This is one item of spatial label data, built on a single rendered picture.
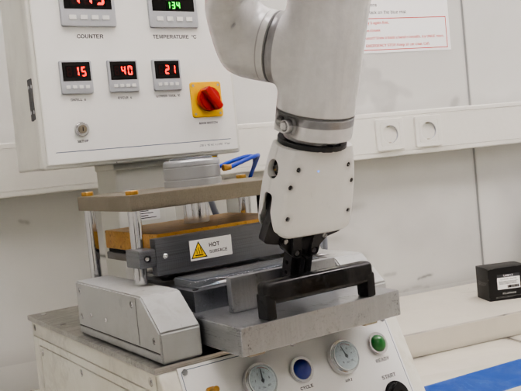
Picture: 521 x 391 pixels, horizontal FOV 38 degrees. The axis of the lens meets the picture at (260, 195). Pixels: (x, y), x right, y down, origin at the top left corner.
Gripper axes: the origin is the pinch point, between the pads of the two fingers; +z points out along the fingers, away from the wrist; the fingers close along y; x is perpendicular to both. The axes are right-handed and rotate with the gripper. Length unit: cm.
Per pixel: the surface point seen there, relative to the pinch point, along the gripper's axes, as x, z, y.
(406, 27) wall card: 66, -18, 76
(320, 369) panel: -3.7, 12.0, 2.5
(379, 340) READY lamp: -3.6, 10.4, 11.5
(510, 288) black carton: 24, 29, 77
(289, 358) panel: -2.1, 10.4, -1.2
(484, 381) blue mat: 2, 28, 42
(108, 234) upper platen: 29.1, 5.9, -10.5
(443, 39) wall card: 63, -15, 86
